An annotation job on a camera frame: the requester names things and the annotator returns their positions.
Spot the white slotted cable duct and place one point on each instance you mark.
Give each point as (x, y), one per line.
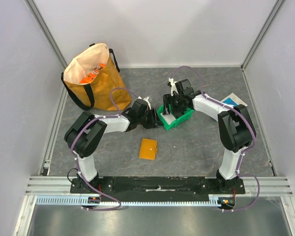
(86, 201)

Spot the brown tote bag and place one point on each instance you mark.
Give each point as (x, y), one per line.
(107, 91)

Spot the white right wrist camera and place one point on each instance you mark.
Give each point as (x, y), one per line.
(172, 84)

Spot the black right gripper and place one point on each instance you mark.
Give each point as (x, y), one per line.
(167, 104)

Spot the orange leather card holder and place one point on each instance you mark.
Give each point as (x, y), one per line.
(148, 149)

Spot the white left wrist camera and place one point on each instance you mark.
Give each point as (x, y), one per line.
(146, 99)

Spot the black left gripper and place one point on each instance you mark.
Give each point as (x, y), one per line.
(155, 121)

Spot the blue white box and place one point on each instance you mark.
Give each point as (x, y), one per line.
(233, 100)

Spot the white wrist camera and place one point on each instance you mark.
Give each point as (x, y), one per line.
(172, 84)
(146, 99)

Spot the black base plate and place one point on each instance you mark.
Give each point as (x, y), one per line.
(141, 185)

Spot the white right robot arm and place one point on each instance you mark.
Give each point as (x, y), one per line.
(236, 130)

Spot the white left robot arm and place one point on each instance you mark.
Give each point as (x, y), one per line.
(84, 136)

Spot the orange snack packet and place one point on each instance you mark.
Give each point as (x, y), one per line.
(92, 75)

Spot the white card stack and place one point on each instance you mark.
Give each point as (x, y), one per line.
(168, 119)

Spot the green plastic bin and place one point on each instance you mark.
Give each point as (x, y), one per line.
(179, 120)

